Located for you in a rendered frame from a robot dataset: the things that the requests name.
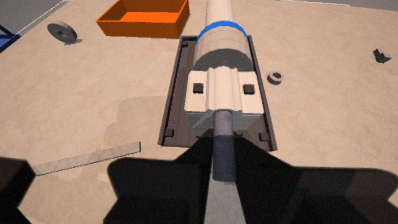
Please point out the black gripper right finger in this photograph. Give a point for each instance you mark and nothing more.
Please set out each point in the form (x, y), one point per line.
(271, 190)

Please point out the orange shallow tray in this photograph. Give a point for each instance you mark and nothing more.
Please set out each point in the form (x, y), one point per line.
(145, 18)

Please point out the small grey ring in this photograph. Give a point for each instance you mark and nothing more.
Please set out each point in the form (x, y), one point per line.
(276, 74)

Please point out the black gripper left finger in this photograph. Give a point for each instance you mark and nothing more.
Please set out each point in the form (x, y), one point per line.
(184, 179)

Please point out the grey metal shaft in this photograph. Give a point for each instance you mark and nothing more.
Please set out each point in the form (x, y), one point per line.
(224, 163)

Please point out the blue ring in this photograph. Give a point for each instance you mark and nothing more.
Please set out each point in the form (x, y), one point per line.
(221, 23)

